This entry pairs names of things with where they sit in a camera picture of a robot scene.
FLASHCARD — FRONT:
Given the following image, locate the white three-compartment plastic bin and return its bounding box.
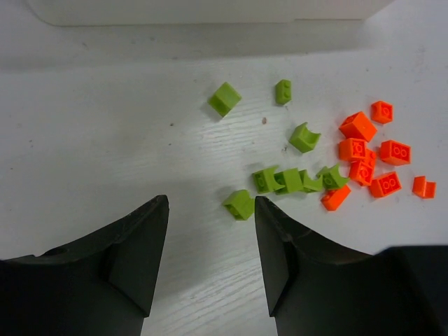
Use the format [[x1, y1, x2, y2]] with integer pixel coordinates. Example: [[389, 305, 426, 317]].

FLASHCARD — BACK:
[[28, 0, 390, 27]]

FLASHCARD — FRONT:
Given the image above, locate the lime green small brick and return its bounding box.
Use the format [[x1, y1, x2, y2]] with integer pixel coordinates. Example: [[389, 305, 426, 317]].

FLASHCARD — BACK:
[[274, 168, 304, 195], [252, 165, 285, 194], [208, 82, 242, 118], [288, 122, 321, 153], [275, 79, 292, 105]]

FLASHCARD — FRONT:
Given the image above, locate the lime green arch brick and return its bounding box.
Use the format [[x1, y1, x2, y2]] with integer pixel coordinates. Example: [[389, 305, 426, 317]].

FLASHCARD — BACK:
[[299, 169, 323, 193], [316, 163, 349, 190], [222, 189, 255, 221]]

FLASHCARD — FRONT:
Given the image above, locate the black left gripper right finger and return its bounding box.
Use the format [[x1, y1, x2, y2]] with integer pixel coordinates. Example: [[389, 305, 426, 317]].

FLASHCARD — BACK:
[[255, 197, 447, 335]]

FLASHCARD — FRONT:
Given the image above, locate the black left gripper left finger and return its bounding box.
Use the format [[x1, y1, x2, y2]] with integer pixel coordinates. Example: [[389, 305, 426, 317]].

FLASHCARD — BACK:
[[1, 195, 169, 335]]

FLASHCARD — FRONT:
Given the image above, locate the orange small brick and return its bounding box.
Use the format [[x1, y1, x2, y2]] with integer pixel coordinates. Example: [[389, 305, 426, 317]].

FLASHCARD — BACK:
[[379, 140, 412, 166], [412, 176, 437, 199], [321, 185, 351, 211], [349, 148, 377, 186], [338, 138, 367, 162], [371, 101, 393, 125], [339, 111, 377, 142], [369, 171, 402, 198]]

